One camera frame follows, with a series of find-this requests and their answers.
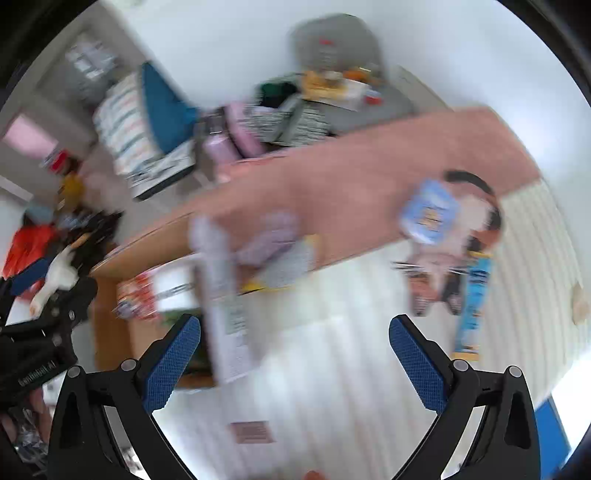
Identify calico cat plush pillow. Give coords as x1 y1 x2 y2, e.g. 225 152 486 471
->
392 170 505 317

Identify pink label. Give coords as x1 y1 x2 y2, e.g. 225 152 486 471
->
230 420 274 445

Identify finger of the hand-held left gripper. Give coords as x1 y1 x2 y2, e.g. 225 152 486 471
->
41 276 99 335
0 258 55 305

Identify grey chair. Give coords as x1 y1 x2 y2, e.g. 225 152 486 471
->
290 14 414 136

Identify white ribbed blanket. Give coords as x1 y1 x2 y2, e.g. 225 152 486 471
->
152 178 585 480

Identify red orange cloth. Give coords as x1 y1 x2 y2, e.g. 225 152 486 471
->
1 224 59 279

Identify purple bottle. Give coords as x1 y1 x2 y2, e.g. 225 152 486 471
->
203 115 237 168

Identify pink pouch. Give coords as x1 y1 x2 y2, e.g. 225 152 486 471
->
225 103 266 158

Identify pink blanket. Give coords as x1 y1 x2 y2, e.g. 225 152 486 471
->
111 106 543 264

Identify cardboard box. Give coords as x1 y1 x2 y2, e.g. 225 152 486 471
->
89 217 324 389

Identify colourful printed box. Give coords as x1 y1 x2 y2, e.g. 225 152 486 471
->
115 270 161 320

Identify lilac soft cloth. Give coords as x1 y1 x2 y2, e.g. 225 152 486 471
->
238 211 302 268

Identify white box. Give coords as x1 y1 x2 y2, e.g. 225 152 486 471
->
151 262 205 315

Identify teal cushion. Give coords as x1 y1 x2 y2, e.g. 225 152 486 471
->
140 62 200 154

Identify grey speckled cloth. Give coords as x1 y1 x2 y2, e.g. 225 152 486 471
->
259 235 320 289

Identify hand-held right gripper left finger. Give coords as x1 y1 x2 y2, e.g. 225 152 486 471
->
47 314 201 480

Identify white striped pillow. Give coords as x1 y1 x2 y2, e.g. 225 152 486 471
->
91 73 163 177

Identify dark green cloth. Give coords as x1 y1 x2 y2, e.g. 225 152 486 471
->
255 78 302 110

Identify blue board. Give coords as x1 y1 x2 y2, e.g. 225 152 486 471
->
534 397 572 480

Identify long blue printed strip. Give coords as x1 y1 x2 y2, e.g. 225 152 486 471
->
454 250 494 361

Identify light blue packet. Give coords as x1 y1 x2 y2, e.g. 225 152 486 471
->
398 179 462 244

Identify black and white striped cloth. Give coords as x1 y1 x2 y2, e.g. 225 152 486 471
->
244 98 334 147

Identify white plush toy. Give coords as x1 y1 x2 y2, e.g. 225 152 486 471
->
29 246 79 317

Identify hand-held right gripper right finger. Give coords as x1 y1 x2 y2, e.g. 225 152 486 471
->
389 314 541 480

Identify yellow plush toy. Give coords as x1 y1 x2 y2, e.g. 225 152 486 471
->
301 68 345 100

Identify long white packet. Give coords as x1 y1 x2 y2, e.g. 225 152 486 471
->
190 216 256 385

